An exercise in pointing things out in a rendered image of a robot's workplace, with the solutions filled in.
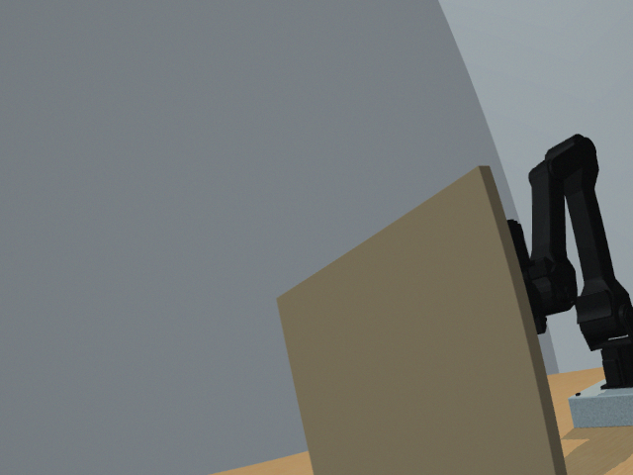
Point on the tan flat board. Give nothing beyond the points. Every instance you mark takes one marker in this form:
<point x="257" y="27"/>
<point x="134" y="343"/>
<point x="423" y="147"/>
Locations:
<point x="416" y="352"/>

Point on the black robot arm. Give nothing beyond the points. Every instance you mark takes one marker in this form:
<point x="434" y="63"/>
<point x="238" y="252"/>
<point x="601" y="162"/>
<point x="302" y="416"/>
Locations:
<point x="604" y="309"/>

